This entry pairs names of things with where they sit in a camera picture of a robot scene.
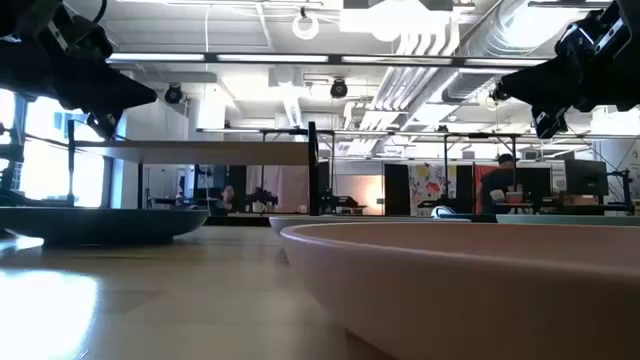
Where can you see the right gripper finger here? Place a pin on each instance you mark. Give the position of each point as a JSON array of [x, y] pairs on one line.
[[540, 80], [547, 98]]

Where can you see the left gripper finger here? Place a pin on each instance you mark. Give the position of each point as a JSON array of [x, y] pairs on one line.
[[117, 86], [112, 105]]

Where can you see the dark green plate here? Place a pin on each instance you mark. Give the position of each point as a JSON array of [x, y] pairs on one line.
[[100, 225]]

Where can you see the light grey plate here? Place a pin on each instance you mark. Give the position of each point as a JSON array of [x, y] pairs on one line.
[[300, 219]]

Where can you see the pink plate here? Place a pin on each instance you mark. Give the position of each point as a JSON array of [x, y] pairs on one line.
[[450, 300]]

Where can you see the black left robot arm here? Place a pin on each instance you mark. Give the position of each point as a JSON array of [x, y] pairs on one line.
[[15, 12]]

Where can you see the black ceiling spotlight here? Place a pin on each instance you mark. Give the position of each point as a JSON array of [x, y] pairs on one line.
[[339, 89], [173, 94]]

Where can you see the black computer monitor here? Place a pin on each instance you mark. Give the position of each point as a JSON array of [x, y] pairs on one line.
[[534, 181], [586, 177]]

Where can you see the person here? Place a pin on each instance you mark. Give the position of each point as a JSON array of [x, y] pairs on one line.
[[227, 196], [495, 185]]

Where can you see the pink bowl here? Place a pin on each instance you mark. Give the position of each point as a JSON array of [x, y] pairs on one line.
[[514, 197]]

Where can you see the long ceiling light bar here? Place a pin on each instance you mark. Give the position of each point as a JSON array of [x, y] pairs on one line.
[[270, 58]]

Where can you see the black partition panel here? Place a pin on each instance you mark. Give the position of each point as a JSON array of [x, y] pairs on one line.
[[396, 190]]

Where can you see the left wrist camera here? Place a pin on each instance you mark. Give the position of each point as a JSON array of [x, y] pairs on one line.
[[106, 126]]

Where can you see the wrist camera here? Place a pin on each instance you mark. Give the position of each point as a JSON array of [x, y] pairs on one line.
[[106, 126], [549, 122]]

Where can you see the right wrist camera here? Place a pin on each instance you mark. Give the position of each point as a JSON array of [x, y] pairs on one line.
[[549, 122]]

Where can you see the silver ventilation duct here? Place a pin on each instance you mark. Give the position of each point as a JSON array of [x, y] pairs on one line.
[[505, 30]]

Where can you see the background black metal frame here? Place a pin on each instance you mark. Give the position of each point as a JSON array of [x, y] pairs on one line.
[[480, 135]]

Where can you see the white shelf with black frame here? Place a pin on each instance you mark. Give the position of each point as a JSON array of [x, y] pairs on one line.
[[200, 152]]

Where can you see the colourful wall poster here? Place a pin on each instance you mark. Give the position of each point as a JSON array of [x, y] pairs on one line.
[[425, 185]]

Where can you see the black aluminium table frame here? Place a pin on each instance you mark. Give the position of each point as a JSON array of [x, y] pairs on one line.
[[240, 220]]

